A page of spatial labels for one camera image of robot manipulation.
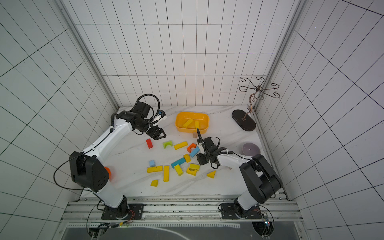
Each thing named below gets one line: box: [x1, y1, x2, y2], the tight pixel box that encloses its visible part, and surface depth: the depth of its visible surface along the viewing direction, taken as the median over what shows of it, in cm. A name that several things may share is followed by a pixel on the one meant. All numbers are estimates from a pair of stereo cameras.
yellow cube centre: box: [183, 153, 192, 163], surface depth 93 cm
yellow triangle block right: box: [207, 170, 217, 179], surface depth 86 cm
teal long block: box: [171, 157, 186, 169], surface depth 92 cm
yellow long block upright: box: [163, 165, 170, 182], surface depth 87 cm
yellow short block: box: [174, 164, 184, 176], surface depth 87 cm
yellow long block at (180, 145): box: [174, 141, 188, 150], surface depth 100 cm
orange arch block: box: [187, 143, 197, 153], surface depth 98 cm
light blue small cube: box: [149, 159, 156, 167], surface depth 90 cm
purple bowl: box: [242, 142, 261, 157], surface depth 94 cm
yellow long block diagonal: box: [183, 119, 194, 128], surface depth 109 cm
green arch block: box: [163, 140, 173, 149], surface depth 99 cm
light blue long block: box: [189, 146, 200, 158], surface depth 96 cm
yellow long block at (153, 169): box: [147, 165, 163, 173], surface depth 89 cm
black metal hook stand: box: [232, 76, 281, 132], surface depth 104 cm
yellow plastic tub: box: [175, 112, 210, 134], surface depth 109 cm
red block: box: [146, 138, 154, 149], surface depth 99 cm
